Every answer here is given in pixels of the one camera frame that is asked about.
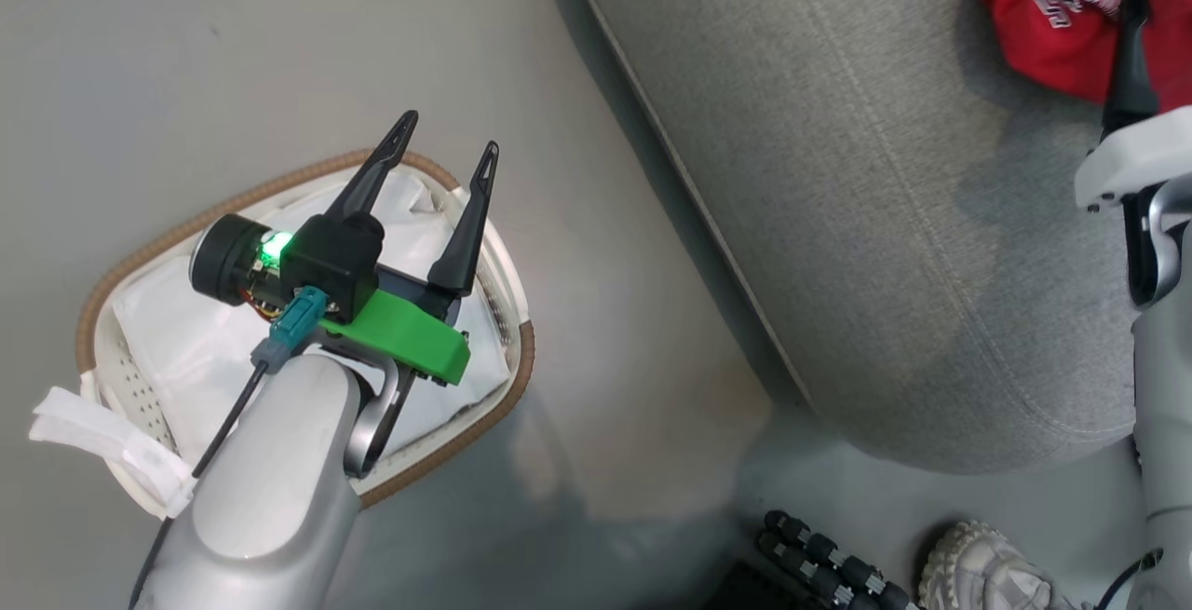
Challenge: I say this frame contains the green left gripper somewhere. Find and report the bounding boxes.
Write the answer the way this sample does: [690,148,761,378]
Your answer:
[191,110,501,386]

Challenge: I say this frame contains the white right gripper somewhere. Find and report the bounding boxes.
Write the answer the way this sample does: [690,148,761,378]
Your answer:
[1074,0,1192,212]

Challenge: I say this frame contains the wicker laundry basket white liner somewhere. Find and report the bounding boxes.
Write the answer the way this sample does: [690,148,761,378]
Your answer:
[28,168,522,518]

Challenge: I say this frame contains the brown rimmed laundry basket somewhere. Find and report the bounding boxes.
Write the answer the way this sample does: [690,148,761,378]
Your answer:
[74,149,536,510]

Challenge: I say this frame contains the grey fabric sofa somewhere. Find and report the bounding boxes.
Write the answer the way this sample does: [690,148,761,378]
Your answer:
[568,0,1192,476]

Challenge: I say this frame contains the white treaded shoe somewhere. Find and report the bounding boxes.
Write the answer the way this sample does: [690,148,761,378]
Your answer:
[917,519,1090,610]

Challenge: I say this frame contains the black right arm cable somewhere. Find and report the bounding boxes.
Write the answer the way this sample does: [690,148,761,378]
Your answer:
[1106,549,1165,610]

